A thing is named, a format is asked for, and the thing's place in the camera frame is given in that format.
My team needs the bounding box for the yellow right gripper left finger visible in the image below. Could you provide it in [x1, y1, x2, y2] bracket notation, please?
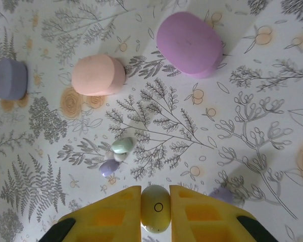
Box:
[57, 186, 142, 242]

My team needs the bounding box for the small lavender bowl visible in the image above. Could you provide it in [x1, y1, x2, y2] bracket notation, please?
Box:
[0, 57, 29, 101]

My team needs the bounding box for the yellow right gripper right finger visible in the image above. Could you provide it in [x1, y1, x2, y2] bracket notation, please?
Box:
[169, 185, 256, 242]

